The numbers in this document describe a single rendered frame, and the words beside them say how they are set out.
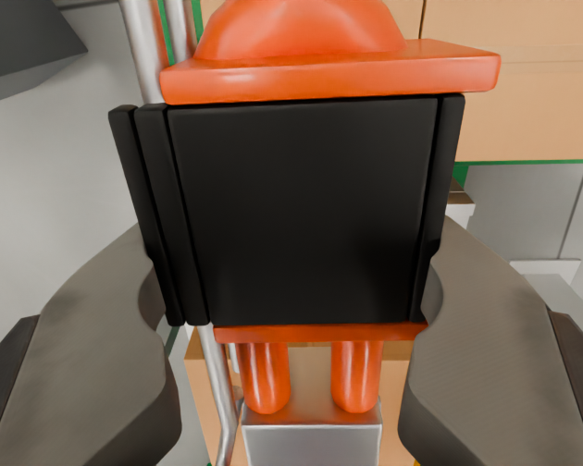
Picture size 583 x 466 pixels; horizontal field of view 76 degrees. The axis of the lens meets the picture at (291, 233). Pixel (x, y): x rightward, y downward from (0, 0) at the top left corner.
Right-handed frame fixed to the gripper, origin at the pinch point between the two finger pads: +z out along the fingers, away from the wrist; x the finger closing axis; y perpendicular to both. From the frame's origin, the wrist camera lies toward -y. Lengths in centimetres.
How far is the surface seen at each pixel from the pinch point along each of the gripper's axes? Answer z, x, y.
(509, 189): 121, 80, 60
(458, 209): 60, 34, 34
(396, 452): 26, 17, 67
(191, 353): 28, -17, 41
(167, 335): 75, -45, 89
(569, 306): 99, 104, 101
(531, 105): 67, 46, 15
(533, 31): 67, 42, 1
